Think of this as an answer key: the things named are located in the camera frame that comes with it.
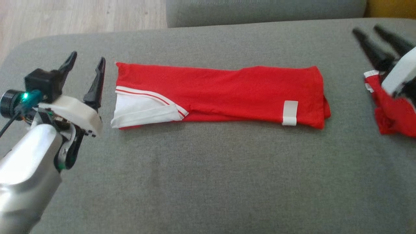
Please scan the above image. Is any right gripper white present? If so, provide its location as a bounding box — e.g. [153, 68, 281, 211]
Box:
[352, 24, 416, 96]

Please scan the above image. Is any yellow sofa cushion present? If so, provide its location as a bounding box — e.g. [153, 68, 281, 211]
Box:
[364, 0, 416, 19]

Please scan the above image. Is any black cable teal connector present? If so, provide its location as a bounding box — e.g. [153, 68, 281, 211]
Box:
[0, 90, 43, 137]

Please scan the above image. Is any large grey sofa seat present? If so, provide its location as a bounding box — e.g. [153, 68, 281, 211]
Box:
[0, 18, 416, 234]

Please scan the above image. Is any red white sports jersey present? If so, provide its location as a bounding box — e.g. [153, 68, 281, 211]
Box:
[110, 62, 332, 130]

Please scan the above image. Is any small grey sofa cushion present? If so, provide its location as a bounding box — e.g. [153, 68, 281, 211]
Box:
[166, 0, 368, 28]

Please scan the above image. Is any red garment white trim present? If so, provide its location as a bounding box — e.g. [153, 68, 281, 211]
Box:
[363, 70, 416, 138]

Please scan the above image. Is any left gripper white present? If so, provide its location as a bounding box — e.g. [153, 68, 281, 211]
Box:
[38, 51, 106, 137]

